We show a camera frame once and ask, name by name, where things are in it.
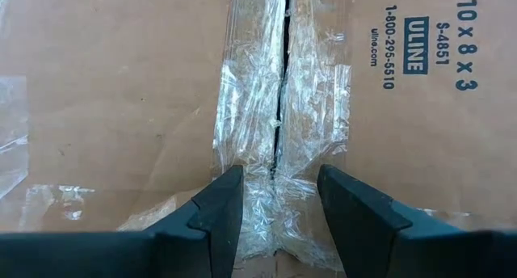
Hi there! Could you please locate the taped brown cardboard box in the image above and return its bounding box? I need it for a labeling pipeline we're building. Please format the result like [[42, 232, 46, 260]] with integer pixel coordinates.
[[0, 0, 517, 278]]

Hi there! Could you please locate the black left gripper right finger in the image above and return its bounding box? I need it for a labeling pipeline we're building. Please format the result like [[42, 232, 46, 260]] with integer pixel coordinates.
[[317, 163, 517, 278]]

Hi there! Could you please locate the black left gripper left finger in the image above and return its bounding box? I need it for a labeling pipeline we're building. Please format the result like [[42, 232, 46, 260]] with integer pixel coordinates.
[[0, 164, 245, 278]]

